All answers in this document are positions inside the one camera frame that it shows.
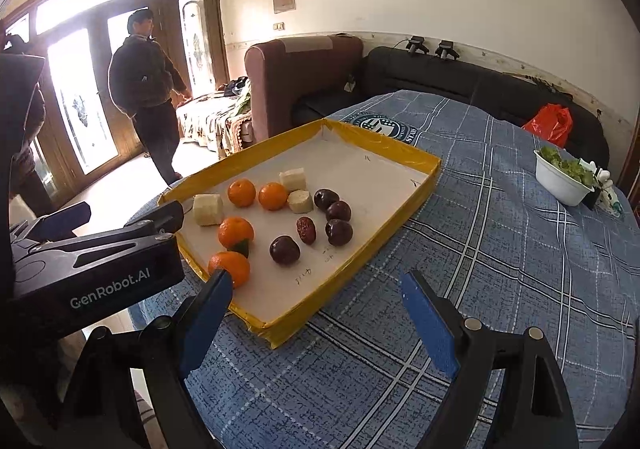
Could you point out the red plastic bag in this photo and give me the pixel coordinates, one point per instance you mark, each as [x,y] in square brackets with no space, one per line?
[547,126]

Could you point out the dark purple plum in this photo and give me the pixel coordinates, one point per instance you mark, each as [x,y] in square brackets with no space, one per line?
[326,199]
[341,210]
[339,233]
[285,250]

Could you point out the patterned blanket couch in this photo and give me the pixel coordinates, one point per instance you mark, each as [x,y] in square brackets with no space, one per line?
[210,121]

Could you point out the pale beige chunk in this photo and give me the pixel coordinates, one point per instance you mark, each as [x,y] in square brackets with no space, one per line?
[207,209]
[293,179]

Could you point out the green leafy lettuce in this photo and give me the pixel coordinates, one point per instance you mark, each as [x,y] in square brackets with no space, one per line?
[565,164]

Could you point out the small black mounted device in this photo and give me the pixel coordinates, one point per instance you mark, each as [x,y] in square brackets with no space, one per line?
[446,50]
[416,45]

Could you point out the white figurine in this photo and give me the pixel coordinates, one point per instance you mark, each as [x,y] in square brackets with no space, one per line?
[609,191]

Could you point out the black sofa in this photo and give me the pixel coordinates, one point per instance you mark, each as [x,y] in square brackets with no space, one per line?
[450,79]

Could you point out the white bowl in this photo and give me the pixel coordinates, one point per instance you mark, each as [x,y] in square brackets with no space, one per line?
[560,186]

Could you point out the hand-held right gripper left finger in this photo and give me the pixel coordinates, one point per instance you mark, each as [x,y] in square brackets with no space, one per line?
[207,324]

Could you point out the pale beige round slice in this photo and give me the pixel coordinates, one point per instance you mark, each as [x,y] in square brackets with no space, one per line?
[300,202]

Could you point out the brown armchair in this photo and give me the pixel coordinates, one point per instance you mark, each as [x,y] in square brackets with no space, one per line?
[290,84]

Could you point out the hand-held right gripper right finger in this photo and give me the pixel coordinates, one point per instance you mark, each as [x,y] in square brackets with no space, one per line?
[430,324]

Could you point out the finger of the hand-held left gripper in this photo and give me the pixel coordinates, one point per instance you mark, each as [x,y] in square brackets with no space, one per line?
[125,254]
[60,221]

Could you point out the wooden glass doors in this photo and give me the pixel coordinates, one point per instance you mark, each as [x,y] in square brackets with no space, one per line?
[210,29]

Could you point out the red wrinkled date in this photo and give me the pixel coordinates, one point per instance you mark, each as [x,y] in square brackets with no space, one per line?
[306,230]

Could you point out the yellow cardboard tray box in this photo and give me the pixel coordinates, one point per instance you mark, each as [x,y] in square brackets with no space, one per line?
[380,189]

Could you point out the blue plaid tablecloth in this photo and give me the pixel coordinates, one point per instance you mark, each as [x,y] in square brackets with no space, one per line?
[450,254]

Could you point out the orange mandarin with leaf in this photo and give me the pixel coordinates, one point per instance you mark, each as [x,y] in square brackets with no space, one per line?
[235,231]

